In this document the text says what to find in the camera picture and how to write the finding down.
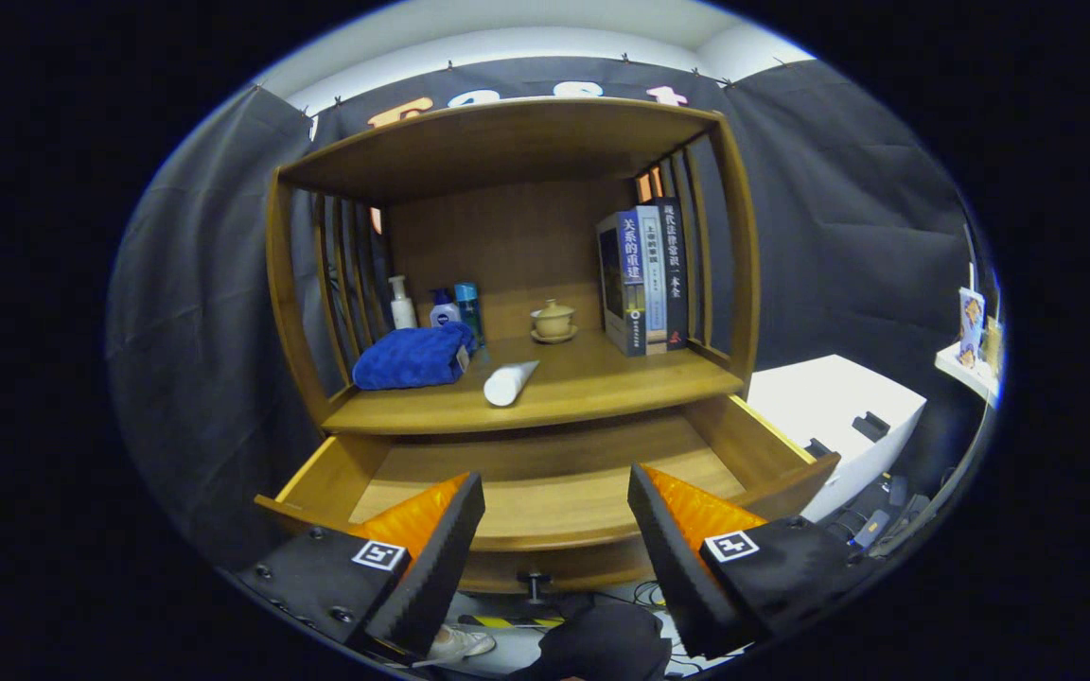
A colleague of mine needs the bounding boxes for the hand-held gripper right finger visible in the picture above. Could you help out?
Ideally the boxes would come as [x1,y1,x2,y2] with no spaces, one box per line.
[626,463,891,660]

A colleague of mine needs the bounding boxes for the wooden countertop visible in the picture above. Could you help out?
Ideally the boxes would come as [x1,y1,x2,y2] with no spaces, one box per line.
[323,326,747,436]

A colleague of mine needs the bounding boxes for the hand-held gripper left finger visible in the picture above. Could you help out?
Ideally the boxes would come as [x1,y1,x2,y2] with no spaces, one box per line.
[235,472,488,662]

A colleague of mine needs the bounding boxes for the person's dark trouser leg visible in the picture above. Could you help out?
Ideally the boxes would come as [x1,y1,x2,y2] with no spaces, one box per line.
[507,602,674,681]

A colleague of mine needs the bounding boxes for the blue towel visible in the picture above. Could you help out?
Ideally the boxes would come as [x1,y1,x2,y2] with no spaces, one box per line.
[352,322,478,392]

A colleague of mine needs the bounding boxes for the wooden drawer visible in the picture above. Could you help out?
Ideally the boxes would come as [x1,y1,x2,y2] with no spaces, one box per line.
[255,393,841,606]

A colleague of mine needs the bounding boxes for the white pump bottle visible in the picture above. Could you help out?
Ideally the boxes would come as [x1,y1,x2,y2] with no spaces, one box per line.
[388,275,418,331]

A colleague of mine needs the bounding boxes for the white box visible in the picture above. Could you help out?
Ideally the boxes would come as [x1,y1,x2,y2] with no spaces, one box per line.
[746,355,928,524]

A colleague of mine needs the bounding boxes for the black cable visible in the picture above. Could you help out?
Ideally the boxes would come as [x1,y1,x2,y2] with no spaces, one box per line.
[592,579,674,611]

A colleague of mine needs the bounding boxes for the person's white shoe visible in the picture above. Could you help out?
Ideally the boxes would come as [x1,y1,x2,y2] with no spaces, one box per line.
[413,624,497,669]

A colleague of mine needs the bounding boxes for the black-spine book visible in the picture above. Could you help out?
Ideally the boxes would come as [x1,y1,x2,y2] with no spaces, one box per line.
[654,197,691,352]

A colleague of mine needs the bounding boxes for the white-spine book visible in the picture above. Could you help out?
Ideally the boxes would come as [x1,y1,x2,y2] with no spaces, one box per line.
[637,204,669,355]

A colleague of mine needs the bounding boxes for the wooden cabinet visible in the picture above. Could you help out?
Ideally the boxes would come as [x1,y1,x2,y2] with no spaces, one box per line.
[264,96,841,606]

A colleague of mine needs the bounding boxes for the dark floor equipment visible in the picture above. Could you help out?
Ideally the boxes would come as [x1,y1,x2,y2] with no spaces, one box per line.
[824,473,934,559]

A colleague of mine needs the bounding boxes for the teal blue bottle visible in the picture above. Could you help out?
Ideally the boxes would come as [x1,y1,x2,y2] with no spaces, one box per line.
[453,282,486,349]

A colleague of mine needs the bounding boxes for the beige lidded teacup with saucer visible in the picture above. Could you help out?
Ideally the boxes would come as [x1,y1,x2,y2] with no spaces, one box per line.
[530,299,579,344]

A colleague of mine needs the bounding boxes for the white tube with green end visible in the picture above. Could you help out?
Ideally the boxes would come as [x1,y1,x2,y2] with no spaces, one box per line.
[483,359,542,409]

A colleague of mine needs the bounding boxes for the white shelf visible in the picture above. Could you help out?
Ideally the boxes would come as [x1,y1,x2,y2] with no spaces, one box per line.
[935,340,998,408]

